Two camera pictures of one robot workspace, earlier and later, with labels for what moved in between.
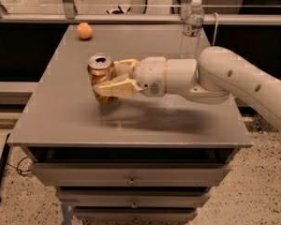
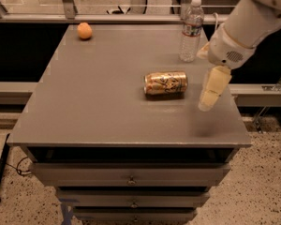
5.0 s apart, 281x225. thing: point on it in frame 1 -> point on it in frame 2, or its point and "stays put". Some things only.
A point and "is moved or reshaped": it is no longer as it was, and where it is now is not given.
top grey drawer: [131, 174] stays put
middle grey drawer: [133, 199] stays put
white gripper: [151, 75] -> [227, 49]
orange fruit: [84, 30] stays put
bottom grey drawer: [135, 215] stays put
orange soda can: [100, 68] is moved or reshaped
